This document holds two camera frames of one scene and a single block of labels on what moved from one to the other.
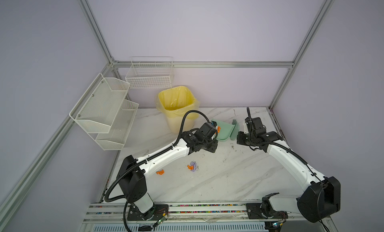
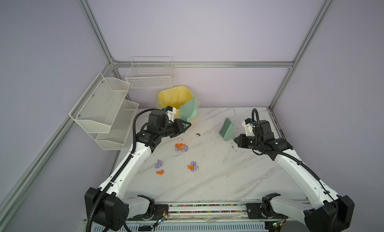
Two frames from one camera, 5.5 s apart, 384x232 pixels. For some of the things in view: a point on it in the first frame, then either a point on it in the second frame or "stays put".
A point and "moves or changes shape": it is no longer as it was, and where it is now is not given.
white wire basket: (150, 72) stays put
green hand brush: (236, 130) moves or changes shape
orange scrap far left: (160, 172) stays put
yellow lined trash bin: (174, 102) stays put
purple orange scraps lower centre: (192, 166) stays put
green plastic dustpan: (226, 131) → (189, 110)
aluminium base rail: (209, 217) stays put
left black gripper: (212, 148) → (180, 129)
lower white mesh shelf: (115, 140) stays put
